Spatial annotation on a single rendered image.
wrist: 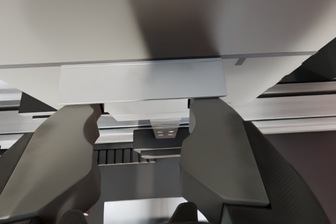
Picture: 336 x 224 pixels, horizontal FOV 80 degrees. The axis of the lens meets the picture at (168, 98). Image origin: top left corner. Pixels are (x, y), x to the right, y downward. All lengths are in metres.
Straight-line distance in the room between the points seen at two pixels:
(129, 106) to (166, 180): 0.54
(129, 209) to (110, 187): 0.52
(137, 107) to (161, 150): 0.21
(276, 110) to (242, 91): 0.33
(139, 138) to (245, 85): 0.26
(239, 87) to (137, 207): 0.13
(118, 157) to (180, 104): 0.42
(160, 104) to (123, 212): 0.10
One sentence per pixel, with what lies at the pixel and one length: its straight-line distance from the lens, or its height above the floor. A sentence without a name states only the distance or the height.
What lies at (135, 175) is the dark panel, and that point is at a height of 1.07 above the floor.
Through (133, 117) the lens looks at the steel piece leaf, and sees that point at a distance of 0.22.
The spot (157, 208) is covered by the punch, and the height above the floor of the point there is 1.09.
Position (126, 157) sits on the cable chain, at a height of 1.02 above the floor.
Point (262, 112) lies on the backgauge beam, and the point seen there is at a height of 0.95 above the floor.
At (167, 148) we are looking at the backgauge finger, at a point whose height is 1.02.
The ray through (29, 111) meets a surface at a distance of 0.23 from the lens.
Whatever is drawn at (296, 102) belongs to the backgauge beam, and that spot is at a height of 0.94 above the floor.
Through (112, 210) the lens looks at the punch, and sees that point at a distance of 0.21.
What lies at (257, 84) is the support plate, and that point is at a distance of 0.16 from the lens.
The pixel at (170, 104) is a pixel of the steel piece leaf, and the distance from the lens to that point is 0.18.
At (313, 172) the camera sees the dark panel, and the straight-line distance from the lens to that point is 0.85.
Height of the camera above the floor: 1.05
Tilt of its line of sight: 19 degrees down
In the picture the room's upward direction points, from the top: 177 degrees clockwise
